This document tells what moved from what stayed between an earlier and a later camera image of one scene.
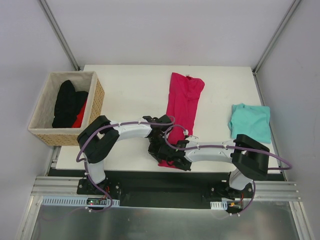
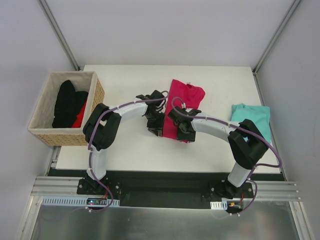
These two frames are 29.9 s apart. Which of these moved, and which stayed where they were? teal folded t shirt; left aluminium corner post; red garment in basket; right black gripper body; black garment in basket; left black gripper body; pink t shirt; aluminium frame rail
Moved: pink t shirt; right black gripper body; left black gripper body
Stayed: left aluminium corner post; black garment in basket; teal folded t shirt; aluminium frame rail; red garment in basket
